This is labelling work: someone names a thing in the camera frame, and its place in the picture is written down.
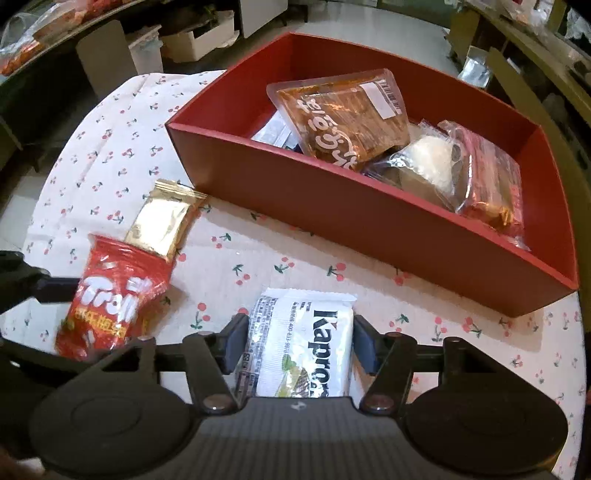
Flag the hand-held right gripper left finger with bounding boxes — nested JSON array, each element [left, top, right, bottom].
[[90, 314, 250, 415]]

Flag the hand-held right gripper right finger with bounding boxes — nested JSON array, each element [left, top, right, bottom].
[[353, 316, 509, 415]]

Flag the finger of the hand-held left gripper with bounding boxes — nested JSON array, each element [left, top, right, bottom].
[[0, 337, 100, 378], [0, 250, 86, 315]]

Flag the white wafer packet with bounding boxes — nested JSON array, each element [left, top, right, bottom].
[[233, 287, 359, 399]]

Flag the red snack packet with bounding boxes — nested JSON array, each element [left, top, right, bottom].
[[54, 233, 175, 364]]

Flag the red cardboard box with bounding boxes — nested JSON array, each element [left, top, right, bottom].
[[165, 31, 580, 318]]

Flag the gold and white snack packet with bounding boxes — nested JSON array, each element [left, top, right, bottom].
[[123, 178, 209, 269]]

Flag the round bread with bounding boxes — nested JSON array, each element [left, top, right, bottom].
[[364, 119, 472, 209]]

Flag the red crackers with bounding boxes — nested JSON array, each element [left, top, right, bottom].
[[436, 119, 533, 251]]

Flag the white and blue snack packet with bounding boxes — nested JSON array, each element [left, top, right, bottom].
[[250, 115, 306, 151]]

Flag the brown snack packet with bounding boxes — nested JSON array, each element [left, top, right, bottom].
[[266, 68, 412, 172]]

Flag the cherry print tablecloth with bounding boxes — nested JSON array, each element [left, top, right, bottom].
[[0, 69, 588, 464]]

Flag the pile of red snack bags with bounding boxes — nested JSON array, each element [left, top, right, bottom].
[[0, 39, 44, 78]]

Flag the dark side table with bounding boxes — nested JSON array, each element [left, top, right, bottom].
[[0, 0, 259, 153]]

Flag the white storage box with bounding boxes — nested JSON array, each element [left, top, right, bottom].
[[161, 19, 237, 64]]

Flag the silver foil bag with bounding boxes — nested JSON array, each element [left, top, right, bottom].
[[461, 45, 493, 89]]

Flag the wooden television cabinet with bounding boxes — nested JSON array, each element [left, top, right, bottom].
[[447, 0, 591, 190]]

